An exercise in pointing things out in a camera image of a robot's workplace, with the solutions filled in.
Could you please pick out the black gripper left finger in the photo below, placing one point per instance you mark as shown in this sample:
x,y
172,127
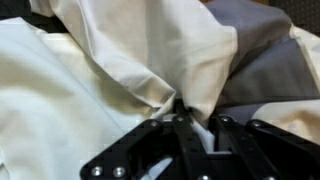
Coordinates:
x,y
146,150

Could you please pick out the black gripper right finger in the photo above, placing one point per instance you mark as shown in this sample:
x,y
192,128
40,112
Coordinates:
x,y
266,150

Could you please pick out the white cloth with grey stripe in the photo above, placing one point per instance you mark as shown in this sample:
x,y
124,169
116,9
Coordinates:
x,y
100,73

